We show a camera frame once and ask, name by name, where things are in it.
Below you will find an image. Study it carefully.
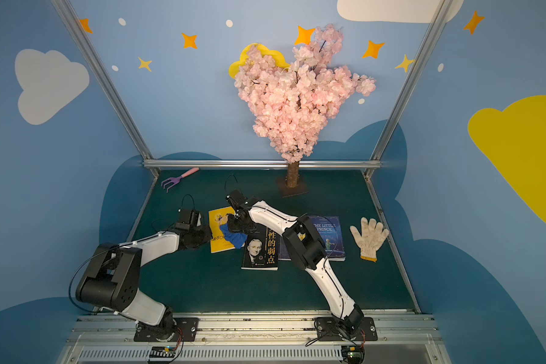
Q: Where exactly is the black book yellow title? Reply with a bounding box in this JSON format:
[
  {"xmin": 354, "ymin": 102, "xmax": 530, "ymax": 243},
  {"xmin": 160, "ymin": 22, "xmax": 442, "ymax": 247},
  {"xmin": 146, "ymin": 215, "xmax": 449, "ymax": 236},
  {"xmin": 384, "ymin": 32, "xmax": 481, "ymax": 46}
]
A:
[{"xmin": 241, "ymin": 224, "xmax": 282, "ymax": 271}]

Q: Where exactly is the blue Little Prince book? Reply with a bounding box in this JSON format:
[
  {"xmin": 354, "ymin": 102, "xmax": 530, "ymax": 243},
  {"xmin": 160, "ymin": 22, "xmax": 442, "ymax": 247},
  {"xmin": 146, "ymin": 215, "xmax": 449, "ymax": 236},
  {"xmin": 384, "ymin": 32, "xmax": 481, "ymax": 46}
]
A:
[{"xmin": 309, "ymin": 215, "xmax": 346, "ymax": 262}]

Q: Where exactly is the blue cloth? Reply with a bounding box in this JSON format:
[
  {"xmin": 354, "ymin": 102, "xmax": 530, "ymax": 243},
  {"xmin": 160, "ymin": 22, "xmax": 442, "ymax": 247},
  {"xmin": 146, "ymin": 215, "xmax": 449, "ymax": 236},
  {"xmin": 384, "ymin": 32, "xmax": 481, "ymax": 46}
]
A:
[{"xmin": 219, "ymin": 223, "xmax": 248, "ymax": 249}]

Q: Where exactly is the purple book yellow label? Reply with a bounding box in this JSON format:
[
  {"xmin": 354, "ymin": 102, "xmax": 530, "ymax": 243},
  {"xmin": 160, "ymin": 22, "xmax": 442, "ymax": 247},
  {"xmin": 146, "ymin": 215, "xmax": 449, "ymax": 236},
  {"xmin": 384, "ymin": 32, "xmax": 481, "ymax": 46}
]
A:
[{"xmin": 278, "ymin": 242, "xmax": 291, "ymax": 261}]

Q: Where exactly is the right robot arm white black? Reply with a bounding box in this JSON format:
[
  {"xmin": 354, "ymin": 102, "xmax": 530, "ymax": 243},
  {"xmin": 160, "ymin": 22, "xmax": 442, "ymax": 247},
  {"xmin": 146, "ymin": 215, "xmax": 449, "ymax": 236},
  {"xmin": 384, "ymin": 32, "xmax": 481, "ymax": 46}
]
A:
[{"xmin": 226, "ymin": 190, "xmax": 364, "ymax": 338}]

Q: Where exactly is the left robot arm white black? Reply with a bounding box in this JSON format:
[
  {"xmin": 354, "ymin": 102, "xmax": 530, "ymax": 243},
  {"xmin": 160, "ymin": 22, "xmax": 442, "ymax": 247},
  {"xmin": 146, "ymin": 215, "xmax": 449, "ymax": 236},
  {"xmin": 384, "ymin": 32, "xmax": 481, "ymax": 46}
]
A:
[{"xmin": 75, "ymin": 209, "xmax": 212, "ymax": 340}]

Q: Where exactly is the purple pink toy rake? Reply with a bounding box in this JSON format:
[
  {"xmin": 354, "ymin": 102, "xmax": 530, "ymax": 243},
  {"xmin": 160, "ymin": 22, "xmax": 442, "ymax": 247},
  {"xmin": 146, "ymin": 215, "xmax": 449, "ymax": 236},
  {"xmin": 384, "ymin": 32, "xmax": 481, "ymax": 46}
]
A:
[{"xmin": 161, "ymin": 168, "xmax": 199, "ymax": 193}]

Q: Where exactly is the left circuit board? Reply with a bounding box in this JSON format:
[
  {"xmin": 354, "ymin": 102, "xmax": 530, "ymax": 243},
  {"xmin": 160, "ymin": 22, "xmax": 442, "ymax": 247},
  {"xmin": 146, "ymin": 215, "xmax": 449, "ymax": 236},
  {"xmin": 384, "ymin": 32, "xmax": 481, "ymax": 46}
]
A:
[{"xmin": 147, "ymin": 346, "xmax": 177, "ymax": 363}]

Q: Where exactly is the circuit board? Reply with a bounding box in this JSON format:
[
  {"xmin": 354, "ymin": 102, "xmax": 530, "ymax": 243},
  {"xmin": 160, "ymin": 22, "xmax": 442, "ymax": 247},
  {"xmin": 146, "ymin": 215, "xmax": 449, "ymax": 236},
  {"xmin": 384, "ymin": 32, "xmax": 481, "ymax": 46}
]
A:
[
  {"xmin": 341, "ymin": 345, "xmax": 365, "ymax": 364},
  {"xmin": 147, "ymin": 346, "xmax": 177, "ymax": 363}
]

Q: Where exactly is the pink blossom artificial tree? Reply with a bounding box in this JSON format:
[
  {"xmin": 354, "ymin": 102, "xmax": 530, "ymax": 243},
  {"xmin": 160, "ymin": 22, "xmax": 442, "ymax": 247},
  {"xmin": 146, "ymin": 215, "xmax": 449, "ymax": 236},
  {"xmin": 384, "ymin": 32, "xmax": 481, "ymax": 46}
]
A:
[{"xmin": 229, "ymin": 24, "xmax": 376, "ymax": 197}]

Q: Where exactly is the white work glove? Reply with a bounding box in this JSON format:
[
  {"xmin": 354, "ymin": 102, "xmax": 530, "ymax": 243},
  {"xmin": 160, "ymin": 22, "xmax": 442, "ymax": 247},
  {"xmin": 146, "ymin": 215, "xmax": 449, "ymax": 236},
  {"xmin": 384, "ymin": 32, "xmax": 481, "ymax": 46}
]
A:
[{"xmin": 350, "ymin": 217, "xmax": 390, "ymax": 262}]

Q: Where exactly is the right circuit board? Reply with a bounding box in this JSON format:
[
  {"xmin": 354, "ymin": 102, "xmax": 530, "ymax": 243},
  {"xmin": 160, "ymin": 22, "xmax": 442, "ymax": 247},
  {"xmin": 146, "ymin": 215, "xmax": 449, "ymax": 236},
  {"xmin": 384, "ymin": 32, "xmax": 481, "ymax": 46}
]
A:
[{"xmin": 341, "ymin": 345, "xmax": 365, "ymax": 364}]

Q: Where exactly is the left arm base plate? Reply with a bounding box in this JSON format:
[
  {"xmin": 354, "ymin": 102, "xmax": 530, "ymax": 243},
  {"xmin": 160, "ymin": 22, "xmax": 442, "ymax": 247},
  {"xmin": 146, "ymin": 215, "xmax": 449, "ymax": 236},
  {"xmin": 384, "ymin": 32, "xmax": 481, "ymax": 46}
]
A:
[{"xmin": 133, "ymin": 317, "xmax": 199, "ymax": 343}]

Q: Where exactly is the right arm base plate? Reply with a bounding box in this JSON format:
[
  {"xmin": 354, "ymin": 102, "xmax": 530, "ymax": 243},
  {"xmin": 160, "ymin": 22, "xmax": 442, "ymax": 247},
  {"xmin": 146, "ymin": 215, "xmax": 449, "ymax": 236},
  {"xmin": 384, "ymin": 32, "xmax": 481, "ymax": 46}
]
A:
[{"xmin": 314, "ymin": 316, "xmax": 378, "ymax": 342}]

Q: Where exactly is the aluminium rail front frame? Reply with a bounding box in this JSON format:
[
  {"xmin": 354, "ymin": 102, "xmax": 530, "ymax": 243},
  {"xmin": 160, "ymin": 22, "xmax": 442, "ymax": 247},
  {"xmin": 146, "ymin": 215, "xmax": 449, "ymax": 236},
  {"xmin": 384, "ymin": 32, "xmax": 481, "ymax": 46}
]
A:
[{"xmin": 58, "ymin": 309, "xmax": 451, "ymax": 363}]

